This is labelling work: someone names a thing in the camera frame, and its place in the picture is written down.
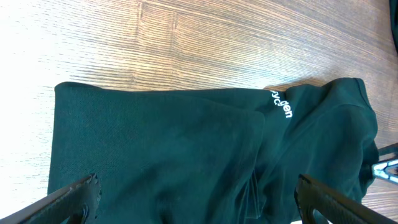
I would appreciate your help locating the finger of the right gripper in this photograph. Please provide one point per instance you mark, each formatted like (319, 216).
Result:
(386, 168)

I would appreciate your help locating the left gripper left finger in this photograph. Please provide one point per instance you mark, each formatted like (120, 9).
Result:
(73, 203)

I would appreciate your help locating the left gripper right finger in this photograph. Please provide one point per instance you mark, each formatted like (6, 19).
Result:
(318, 203)

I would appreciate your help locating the black garment in pile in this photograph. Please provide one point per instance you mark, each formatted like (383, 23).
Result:
(393, 18)

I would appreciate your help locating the black garment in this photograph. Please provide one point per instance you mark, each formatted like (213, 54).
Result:
(212, 156)
(393, 18)

